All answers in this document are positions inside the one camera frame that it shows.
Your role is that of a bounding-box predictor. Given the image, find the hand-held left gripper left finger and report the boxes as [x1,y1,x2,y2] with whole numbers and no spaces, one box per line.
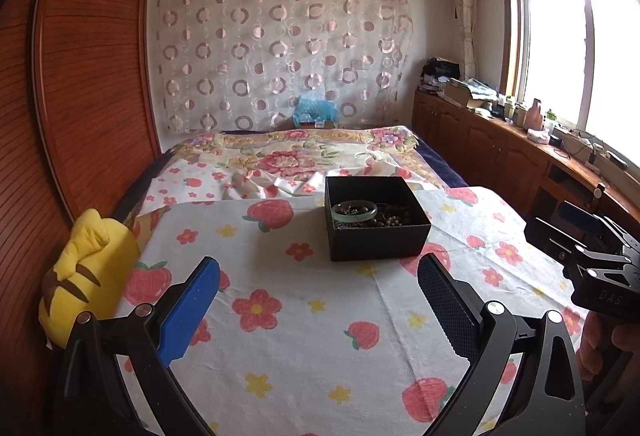
[52,256,222,436]

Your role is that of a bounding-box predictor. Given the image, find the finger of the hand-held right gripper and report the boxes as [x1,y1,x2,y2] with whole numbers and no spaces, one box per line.
[524,216,640,280]
[557,185,640,243]

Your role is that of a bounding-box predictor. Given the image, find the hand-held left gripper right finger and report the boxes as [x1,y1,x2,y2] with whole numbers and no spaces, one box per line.
[417,253,586,436]

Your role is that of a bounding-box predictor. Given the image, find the black jewelry box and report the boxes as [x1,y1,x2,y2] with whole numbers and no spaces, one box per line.
[324,175,432,263]

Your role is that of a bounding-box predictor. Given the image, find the round bead bracelet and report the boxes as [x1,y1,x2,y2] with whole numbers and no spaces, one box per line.
[372,203,416,229]

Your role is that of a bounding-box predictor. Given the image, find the pale green jade bangle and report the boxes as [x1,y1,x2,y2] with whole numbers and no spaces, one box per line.
[331,198,378,221]

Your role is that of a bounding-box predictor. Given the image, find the person's right hand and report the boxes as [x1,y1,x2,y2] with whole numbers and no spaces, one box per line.
[577,311,640,382]

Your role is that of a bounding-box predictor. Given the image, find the white power strip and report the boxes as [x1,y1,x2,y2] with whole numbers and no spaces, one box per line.
[562,128,601,162]

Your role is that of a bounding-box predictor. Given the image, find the pink bottle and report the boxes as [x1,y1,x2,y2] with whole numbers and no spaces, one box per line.
[525,98,545,129]

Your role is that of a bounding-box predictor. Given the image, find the wooden cabinet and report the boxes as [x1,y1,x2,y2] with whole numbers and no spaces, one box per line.
[412,88,640,237]

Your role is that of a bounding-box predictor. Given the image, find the strawberry print bed sheet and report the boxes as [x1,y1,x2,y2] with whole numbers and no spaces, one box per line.
[115,166,591,436]

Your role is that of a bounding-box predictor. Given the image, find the yellow plush toy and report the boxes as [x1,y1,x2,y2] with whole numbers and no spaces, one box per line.
[39,208,141,347]

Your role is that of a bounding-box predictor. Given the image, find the navy bed cover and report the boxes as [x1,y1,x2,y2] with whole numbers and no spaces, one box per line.
[415,136,468,189]

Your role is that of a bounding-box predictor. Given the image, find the floral blanket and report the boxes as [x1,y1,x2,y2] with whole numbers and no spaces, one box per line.
[160,126,426,197]

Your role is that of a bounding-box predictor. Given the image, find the wooden framed window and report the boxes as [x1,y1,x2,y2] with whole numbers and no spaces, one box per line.
[497,0,640,147]

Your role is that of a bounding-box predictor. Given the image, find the dark pile of bags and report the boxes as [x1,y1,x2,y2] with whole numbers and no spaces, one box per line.
[419,58,460,94]

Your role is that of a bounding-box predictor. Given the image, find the blue plastic bag on box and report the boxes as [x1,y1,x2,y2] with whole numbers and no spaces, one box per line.
[292,93,337,124]

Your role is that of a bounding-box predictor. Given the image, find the cream patterned window curtain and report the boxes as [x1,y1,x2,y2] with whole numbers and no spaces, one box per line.
[446,0,480,79]

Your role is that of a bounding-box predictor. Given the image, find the wooden wardrobe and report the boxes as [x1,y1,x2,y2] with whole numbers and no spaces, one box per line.
[0,0,163,436]

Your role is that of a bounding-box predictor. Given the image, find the circle patterned wall curtain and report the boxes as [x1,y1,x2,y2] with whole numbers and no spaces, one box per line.
[150,0,415,134]

